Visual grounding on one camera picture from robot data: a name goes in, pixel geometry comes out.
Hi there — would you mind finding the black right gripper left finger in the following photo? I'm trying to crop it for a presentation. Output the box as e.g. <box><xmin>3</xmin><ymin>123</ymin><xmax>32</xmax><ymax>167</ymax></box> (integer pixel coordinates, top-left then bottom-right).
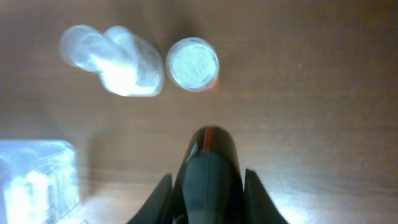
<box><xmin>126</xmin><ymin>174</ymin><xmax>172</xmax><ymax>224</ymax></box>

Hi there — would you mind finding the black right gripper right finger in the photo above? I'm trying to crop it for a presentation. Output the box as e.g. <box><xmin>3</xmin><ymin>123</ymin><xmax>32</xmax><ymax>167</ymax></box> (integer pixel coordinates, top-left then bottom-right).
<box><xmin>244</xmin><ymin>169</ymin><xmax>288</xmax><ymax>224</ymax></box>

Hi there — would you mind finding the dark syrup bottle white cap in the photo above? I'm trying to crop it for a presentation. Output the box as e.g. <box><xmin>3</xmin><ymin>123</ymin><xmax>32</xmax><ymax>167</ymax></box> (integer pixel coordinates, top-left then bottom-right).
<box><xmin>171</xmin><ymin>126</ymin><xmax>244</xmax><ymax>224</ymax></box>

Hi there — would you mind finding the white lotion bottle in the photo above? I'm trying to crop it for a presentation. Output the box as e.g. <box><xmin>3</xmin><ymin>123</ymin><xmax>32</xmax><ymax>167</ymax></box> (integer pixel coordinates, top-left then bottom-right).
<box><xmin>60</xmin><ymin>24</ymin><xmax>165</xmax><ymax>97</ymax></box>

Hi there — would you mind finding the orange tube white cap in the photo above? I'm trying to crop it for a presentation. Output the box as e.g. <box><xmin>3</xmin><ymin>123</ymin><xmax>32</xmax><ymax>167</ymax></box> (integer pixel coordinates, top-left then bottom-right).
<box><xmin>165</xmin><ymin>37</ymin><xmax>220</xmax><ymax>92</ymax></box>

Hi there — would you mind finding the clear plastic container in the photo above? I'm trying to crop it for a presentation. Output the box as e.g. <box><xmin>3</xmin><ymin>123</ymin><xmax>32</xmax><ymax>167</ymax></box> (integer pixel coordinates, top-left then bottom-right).
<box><xmin>1</xmin><ymin>139</ymin><xmax>80</xmax><ymax>224</ymax></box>

